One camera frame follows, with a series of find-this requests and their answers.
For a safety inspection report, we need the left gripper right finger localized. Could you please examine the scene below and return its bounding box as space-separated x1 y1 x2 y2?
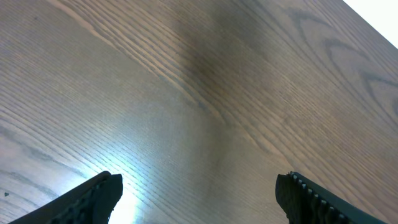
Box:
275 171 384 224

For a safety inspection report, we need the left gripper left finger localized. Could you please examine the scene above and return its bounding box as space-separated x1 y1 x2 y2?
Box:
10 171 123 224

